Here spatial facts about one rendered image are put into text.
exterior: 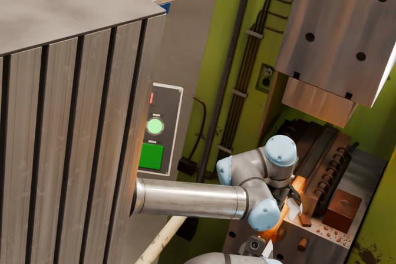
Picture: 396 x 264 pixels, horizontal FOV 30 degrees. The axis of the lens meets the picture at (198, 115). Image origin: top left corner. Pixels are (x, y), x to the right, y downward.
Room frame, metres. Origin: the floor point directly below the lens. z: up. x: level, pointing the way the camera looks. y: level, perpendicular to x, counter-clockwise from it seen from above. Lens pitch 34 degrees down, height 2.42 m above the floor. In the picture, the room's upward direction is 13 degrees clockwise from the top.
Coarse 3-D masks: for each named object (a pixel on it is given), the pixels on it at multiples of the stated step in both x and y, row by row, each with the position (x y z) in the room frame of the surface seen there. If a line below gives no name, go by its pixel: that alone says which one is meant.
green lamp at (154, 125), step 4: (152, 120) 1.87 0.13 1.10; (156, 120) 1.88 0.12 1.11; (148, 124) 1.87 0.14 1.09; (152, 124) 1.87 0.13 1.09; (156, 124) 1.87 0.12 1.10; (160, 124) 1.87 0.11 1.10; (148, 128) 1.86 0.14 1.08; (152, 128) 1.86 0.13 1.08; (156, 128) 1.86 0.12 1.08; (160, 128) 1.87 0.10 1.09; (152, 132) 1.86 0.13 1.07; (156, 132) 1.86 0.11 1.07
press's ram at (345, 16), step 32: (320, 0) 1.87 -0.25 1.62; (352, 0) 1.84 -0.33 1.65; (384, 0) 1.82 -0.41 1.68; (288, 32) 1.89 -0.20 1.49; (320, 32) 1.86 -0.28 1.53; (352, 32) 1.83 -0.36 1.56; (384, 32) 1.81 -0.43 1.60; (288, 64) 1.88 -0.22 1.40; (320, 64) 1.85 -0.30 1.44; (352, 64) 1.83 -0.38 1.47; (384, 64) 1.80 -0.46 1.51; (352, 96) 1.82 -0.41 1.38
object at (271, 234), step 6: (300, 180) 1.87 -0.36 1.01; (294, 186) 1.83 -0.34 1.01; (300, 186) 1.84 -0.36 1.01; (282, 210) 1.70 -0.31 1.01; (288, 210) 1.73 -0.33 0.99; (282, 216) 1.68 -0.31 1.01; (276, 228) 1.62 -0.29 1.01; (264, 234) 1.58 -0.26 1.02; (270, 234) 1.58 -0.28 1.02; (276, 234) 1.59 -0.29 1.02
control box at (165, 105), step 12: (156, 84) 1.93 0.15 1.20; (156, 96) 1.91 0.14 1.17; (168, 96) 1.92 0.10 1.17; (180, 96) 1.93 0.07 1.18; (156, 108) 1.90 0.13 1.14; (168, 108) 1.90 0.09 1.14; (168, 120) 1.89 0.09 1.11; (144, 132) 1.86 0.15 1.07; (168, 132) 1.87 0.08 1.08; (156, 144) 1.84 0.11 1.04; (168, 144) 1.85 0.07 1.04; (168, 156) 1.83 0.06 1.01; (144, 168) 1.80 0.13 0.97; (168, 168) 1.82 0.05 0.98
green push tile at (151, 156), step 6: (144, 144) 1.83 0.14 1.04; (150, 144) 1.84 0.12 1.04; (144, 150) 1.82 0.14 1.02; (150, 150) 1.83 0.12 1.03; (156, 150) 1.83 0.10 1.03; (162, 150) 1.83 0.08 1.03; (144, 156) 1.81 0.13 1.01; (150, 156) 1.82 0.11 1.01; (156, 156) 1.82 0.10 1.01; (144, 162) 1.81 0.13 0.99; (150, 162) 1.81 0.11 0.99; (156, 162) 1.81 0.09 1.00; (150, 168) 1.80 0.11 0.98; (156, 168) 1.80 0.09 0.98
